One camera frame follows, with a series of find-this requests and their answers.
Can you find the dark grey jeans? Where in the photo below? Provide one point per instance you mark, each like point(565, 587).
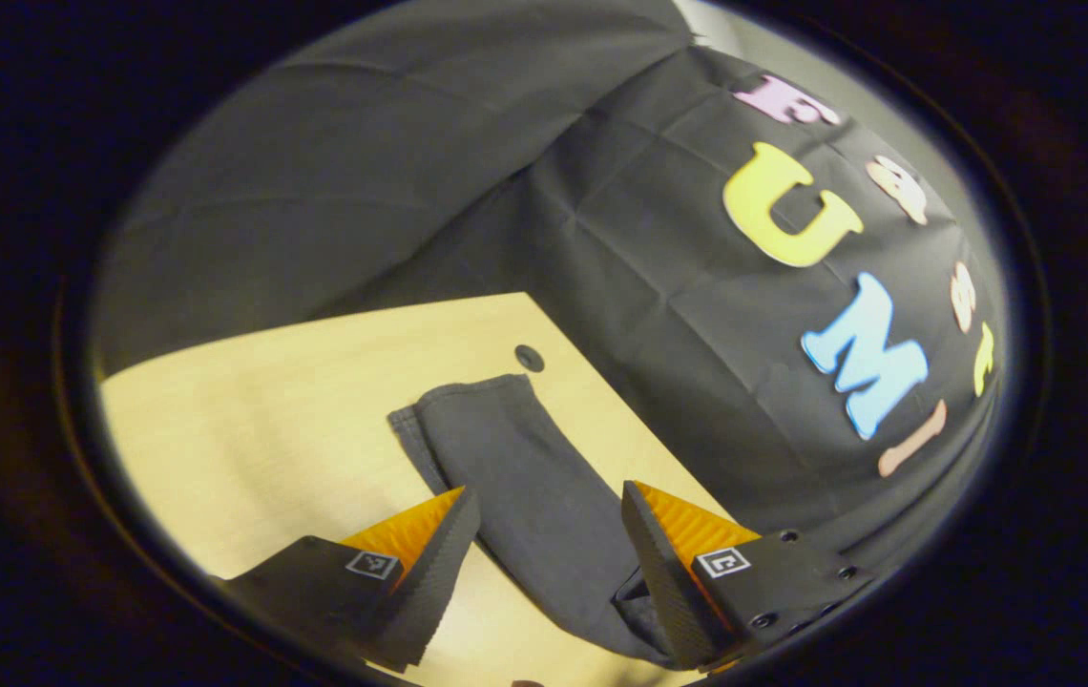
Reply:
point(534, 496)

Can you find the black backdrop cloth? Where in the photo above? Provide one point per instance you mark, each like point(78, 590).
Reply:
point(363, 143)

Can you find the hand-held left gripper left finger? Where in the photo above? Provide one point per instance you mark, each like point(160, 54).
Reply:
point(429, 582)

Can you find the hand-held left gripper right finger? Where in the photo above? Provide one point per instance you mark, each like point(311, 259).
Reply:
point(663, 572)

